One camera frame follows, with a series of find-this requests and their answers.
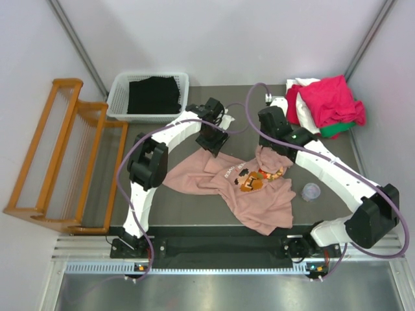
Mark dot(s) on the pink printed t-shirt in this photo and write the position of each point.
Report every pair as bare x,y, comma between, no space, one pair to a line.
256,191

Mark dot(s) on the green t-shirt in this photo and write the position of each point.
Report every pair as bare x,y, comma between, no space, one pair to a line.
334,130

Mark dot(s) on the white plastic basket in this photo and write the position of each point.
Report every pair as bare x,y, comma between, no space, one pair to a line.
119,93

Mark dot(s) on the wooden rack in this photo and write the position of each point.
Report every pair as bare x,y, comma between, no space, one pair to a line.
67,179

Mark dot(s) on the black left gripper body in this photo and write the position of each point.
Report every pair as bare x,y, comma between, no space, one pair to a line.
211,141

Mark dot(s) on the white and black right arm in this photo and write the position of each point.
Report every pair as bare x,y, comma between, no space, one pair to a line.
373,207

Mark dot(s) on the magenta t-shirt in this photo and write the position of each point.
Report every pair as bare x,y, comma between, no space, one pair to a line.
331,101

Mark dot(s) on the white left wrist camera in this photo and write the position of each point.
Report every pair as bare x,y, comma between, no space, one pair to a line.
225,121

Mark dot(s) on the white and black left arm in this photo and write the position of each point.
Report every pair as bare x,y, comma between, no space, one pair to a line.
147,161

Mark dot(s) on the black folded t-shirt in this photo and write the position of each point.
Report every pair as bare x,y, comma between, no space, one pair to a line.
155,95

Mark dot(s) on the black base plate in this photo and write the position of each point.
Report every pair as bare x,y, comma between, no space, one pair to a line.
222,247

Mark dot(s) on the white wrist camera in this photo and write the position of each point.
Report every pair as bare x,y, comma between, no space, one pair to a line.
225,121
279,101

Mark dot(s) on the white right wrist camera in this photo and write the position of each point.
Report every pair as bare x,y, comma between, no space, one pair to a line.
279,101

